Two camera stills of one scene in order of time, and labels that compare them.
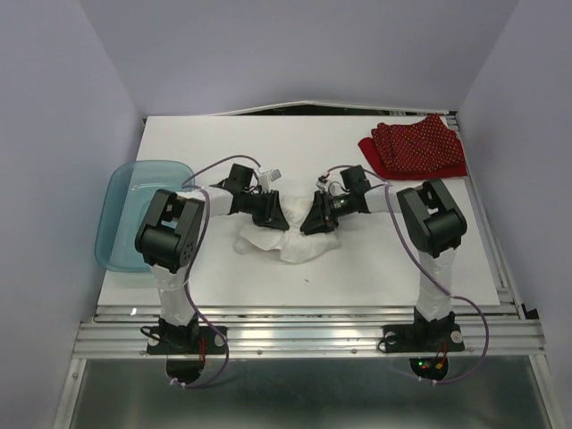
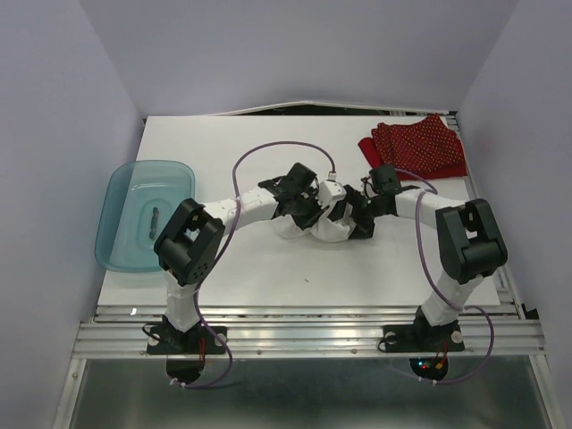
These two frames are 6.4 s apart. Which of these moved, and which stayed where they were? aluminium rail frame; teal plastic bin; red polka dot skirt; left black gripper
Moved: left black gripper
Stayed: teal plastic bin; aluminium rail frame; red polka dot skirt
